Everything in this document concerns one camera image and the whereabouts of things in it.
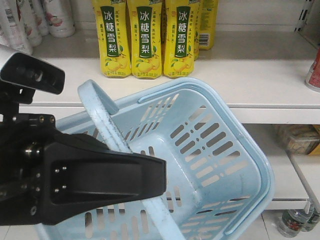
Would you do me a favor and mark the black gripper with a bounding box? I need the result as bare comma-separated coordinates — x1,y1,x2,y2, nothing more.
0,87,167,226

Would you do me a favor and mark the light blue plastic basket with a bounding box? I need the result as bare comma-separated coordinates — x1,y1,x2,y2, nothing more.
35,77,275,240

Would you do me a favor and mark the yellow pear drink bottle left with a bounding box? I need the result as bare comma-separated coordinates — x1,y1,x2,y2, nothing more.
92,0,132,78

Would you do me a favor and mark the yellow pear drink bottle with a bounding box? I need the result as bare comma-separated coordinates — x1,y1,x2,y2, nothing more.
127,0,163,80
92,0,132,78
163,0,200,79

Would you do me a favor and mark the yellow pear drink bottle middle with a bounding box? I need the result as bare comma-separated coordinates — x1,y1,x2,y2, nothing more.
127,0,163,80

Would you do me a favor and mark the yellow pear drink bottle right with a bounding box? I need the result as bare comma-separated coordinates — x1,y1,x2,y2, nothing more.
163,0,200,79

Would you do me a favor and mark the clear plastic snack tub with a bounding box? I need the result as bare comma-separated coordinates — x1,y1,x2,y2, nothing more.
273,124,320,156

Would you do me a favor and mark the white metal shelving unit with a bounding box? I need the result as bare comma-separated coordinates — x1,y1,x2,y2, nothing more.
0,0,320,240

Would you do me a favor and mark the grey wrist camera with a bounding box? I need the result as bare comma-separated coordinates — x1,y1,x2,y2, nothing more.
0,45,66,95

